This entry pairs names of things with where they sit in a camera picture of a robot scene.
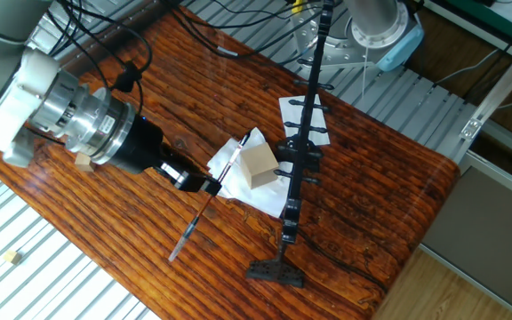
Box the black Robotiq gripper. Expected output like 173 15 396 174
108 113 223 197

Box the brown calligraphy brush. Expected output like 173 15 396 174
168 129 252 263

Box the large light wooden block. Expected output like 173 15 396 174
239 141 280 190

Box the crumpled white tissue pile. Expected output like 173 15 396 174
206 126 295 219

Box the flat white paper sheet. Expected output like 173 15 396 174
278 94 332 147

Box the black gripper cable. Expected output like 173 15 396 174
46 0 155 116

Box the black cable bundle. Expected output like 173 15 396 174
162 0 328 61

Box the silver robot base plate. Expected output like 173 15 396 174
291 11 384 70

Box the aluminium frame beam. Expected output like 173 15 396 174
459 30 512 142

